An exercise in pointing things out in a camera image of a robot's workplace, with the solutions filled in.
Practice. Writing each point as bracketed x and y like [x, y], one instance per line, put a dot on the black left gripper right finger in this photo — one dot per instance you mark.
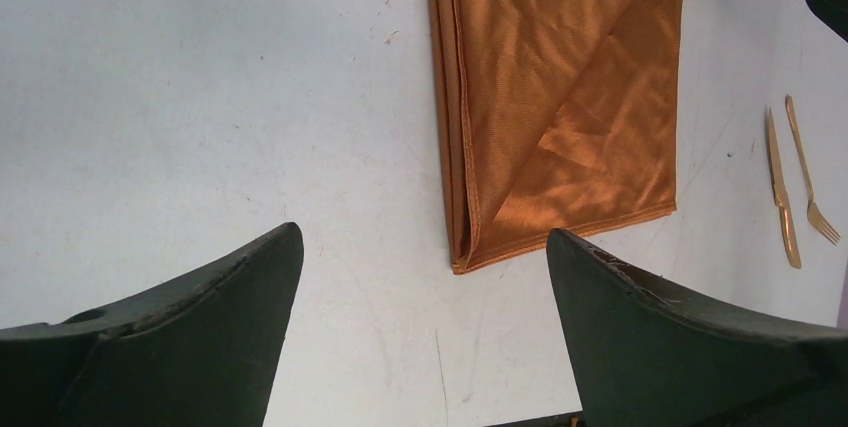
[646, 351]

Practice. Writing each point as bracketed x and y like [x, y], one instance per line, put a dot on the orange cloth napkin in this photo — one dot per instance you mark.
[553, 114]

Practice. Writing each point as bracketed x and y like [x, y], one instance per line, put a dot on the gold fork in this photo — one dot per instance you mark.
[814, 215]

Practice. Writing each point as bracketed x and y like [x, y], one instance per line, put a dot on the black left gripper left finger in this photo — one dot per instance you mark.
[201, 349]

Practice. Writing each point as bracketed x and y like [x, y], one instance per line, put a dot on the gold knife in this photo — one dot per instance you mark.
[780, 193]

